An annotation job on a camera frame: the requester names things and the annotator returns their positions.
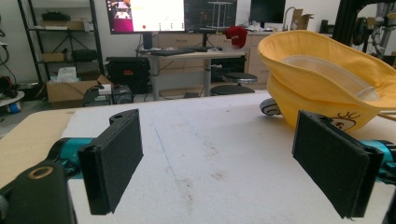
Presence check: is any black keyboard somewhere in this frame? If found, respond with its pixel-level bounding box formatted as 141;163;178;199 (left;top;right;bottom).
149;47;209;57

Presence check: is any white foam mat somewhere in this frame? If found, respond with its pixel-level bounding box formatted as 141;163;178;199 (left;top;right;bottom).
62;91;396;224

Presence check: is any yellow bucket hat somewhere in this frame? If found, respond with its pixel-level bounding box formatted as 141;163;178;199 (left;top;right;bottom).
257;30;396;132

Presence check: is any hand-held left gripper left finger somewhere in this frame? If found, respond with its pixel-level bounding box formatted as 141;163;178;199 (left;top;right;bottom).
77;108;145;216

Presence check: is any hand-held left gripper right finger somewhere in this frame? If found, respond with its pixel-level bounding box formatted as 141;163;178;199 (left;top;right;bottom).
291;110;385;219

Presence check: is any black metal shelf rack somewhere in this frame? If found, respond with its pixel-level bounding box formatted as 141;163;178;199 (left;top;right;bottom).
17;0;106;85

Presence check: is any computer monitor with bright screen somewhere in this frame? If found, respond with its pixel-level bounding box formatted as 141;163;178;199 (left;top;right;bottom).
105;0;187;35

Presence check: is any open cardboard box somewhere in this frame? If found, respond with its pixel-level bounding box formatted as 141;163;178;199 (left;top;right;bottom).
46;74;113;109

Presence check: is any grey standing desk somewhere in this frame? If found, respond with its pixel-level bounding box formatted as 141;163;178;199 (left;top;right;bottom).
135;49;250;102

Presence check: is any white round object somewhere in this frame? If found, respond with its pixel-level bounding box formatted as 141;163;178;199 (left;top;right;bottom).
259;97;282;117

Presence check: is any black metal frame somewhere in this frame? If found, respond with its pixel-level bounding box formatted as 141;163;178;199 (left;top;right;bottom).
332;0;396;48

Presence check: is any black computer monitor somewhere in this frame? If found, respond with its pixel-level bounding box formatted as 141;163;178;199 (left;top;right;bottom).
248;0;287;24

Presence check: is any black hard case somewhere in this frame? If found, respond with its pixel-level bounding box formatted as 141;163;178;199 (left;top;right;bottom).
106;56;151;94

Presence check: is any red cap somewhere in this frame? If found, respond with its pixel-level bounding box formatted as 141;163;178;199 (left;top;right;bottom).
224;25;248;49

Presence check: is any computer monitor with dark screen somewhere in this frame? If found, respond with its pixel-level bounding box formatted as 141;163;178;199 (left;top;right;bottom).
183;0;238;34

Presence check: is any small cardboard box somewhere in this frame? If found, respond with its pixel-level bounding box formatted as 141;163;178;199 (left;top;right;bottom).
290;8;315;32

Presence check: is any black wire crate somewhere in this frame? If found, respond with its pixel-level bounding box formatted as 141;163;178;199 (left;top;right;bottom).
111;84;134;105

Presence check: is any black round stool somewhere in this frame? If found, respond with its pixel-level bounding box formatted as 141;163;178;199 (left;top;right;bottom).
222;72;259;85
209;84;256;96

